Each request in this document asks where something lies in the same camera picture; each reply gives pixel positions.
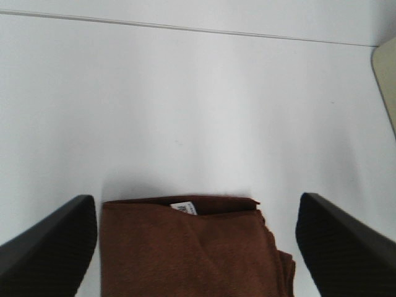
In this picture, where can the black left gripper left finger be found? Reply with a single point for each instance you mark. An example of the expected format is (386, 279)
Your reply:
(51, 258)

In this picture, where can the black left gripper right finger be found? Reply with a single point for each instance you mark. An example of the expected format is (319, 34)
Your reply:
(344, 256)

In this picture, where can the brown towel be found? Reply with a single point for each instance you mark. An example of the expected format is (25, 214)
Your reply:
(190, 246)

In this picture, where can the beige plastic bin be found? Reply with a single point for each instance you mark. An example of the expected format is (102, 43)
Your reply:
(383, 65)

